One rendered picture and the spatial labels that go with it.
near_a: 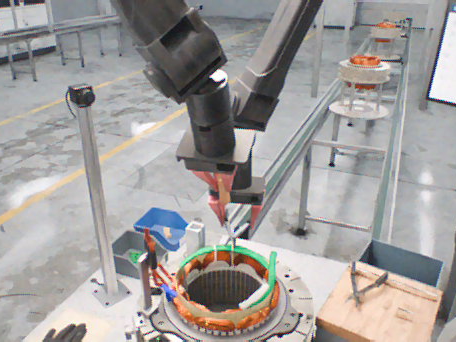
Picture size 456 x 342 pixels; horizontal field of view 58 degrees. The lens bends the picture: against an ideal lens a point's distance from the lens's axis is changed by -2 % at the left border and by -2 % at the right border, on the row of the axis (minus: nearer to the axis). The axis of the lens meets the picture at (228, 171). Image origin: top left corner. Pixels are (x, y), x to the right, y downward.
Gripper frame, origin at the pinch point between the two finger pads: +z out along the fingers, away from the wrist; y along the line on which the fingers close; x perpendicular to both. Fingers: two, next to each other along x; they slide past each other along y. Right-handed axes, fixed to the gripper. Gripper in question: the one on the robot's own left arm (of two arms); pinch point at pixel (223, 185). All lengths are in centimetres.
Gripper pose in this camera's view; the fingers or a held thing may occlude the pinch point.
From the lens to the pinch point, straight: 65.8
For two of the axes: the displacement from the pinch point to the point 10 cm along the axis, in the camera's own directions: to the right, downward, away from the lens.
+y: -9.6, -1.0, 2.4
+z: 1.1, 6.8, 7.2
